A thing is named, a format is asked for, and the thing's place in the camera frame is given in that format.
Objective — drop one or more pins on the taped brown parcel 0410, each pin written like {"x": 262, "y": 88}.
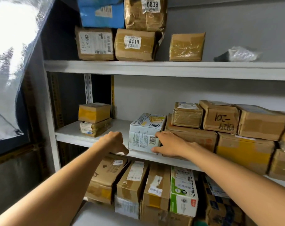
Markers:
{"x": 133, "y": 54}

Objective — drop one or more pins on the box with yellow tape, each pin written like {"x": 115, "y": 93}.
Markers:
{"x": 246, "y": 155}

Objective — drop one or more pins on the white metal shelf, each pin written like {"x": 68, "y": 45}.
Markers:
{"x": 156, "y": 69}

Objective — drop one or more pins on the yellow sticker strip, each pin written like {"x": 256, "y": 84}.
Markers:
{"x": 112, "y": 96}

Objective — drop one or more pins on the cardboard box with black handwriting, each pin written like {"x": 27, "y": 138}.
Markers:
{"x": 218, "y": 120}

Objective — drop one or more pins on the person's right forearm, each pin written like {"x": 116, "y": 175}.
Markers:
{"x": 246, "y": 181}

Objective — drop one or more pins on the person's left forearm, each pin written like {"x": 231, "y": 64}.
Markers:
{"x": 50, "y": 193}

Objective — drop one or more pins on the dull yellow wall strip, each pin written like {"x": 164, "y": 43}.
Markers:
{"x": 15, "y": 155}

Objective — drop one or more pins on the green and white carton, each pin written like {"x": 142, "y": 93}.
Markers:
{"x": 183, "y": 197}

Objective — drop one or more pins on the brown box handwritten white label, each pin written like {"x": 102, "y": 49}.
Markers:
{"x": 95, "y": 56}

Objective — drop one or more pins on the large box orange print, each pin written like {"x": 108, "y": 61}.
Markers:
{"x": 199, "y": 138}

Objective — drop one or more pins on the person's left hand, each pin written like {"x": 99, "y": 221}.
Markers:
{"x": 114, "y": 142}

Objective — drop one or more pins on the taped brown parcel 0038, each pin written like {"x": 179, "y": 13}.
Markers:
{"x": 142, "y": 21}

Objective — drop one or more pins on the yellow fronted box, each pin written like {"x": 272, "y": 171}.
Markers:
{"x": 93, "y": 114}

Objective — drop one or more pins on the silver softbox light reflector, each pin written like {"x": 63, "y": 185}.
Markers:
{"x": 10, "y": 56}

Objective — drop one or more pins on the small taped cardboard parcel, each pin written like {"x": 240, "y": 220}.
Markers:
{"x": 156, "y": 197}

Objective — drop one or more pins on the cardboard box blue striped label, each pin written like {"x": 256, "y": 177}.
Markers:
{"x": 187, "y": 117}

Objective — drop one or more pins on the person's right hand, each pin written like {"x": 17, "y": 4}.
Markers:
{"x": 177, "y": 148}

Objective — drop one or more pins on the small taped box 0461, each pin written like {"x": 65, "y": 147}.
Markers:
{"x": 187, "y": 48}

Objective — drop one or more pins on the dull yellow perforated upright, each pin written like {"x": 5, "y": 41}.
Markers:
{"x": 56, "y": 98}

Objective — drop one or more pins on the blue checkered cardboard box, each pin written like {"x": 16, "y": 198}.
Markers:
{"x": 220, "y": 209}

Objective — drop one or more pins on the small white plastic bag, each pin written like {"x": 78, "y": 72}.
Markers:
{"x": 241, "y": 55}

